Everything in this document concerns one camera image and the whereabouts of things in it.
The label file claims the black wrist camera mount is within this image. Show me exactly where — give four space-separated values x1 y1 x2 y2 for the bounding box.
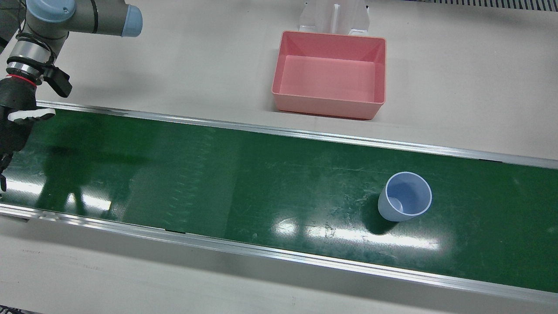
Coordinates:
43 65 72 98

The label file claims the green conveyor belt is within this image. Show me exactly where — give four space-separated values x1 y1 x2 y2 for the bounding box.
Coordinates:
0 100 558 306

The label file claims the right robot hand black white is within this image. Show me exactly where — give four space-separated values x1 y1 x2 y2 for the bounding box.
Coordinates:
0 75 56 192

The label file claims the light blue plastic cup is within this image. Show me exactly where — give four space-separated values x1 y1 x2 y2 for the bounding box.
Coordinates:
378 171 433 222

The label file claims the pink plastic box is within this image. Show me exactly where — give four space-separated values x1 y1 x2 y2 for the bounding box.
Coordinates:
272 31 387 120

